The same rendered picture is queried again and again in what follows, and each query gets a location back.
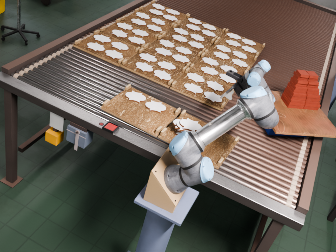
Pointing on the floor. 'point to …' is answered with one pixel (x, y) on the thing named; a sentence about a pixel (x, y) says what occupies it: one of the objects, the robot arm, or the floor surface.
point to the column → (162, 221)
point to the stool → (18, 27)
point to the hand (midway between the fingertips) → (224, 93)
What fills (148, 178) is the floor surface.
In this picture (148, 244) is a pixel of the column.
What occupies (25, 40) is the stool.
